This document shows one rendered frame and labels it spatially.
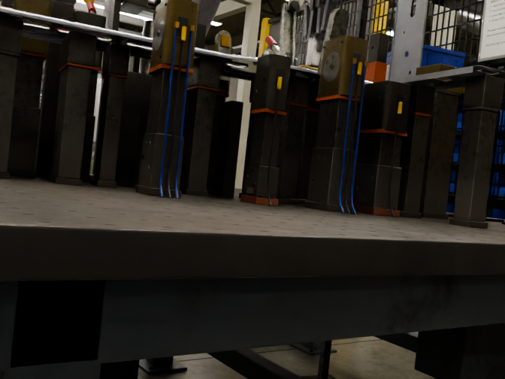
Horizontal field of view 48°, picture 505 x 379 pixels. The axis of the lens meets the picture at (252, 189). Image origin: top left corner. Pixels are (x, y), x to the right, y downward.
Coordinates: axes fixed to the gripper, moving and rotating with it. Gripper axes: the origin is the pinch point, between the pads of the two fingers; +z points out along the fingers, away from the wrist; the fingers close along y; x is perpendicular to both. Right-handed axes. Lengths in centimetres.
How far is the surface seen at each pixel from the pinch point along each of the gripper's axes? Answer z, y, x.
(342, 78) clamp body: 10.3, 24.7, -8.2
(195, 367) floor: 107, -84, 12
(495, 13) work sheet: -21, 3, 54
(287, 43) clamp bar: -4.7, -14.7, 0.0
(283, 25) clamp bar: -9.1, -14.5, -1.7
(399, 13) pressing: -15.9, -3.5, 26.7
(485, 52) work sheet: -10, 1, 54
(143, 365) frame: 105, -86, -8
